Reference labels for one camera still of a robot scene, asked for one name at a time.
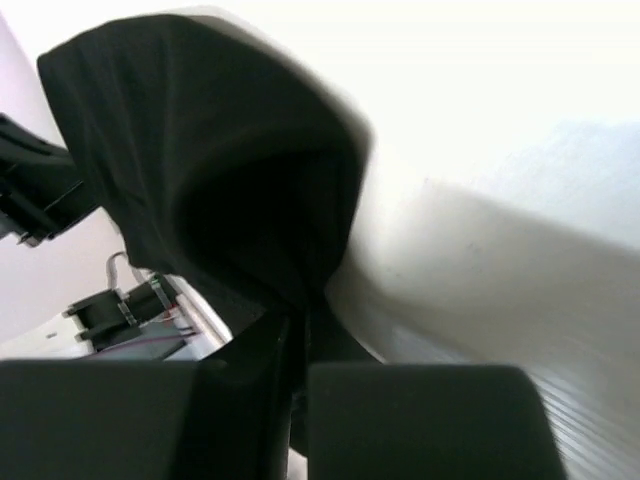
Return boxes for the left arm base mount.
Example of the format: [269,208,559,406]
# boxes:
[62,251,232,360]

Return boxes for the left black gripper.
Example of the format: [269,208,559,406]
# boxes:
[1,114,98,248]

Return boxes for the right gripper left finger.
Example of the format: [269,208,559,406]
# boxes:
[0,304,306,480]

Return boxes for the black skirt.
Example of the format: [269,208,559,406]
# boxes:
[37,14,371,333]

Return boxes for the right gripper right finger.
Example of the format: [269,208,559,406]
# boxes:
[292,294,569,480]

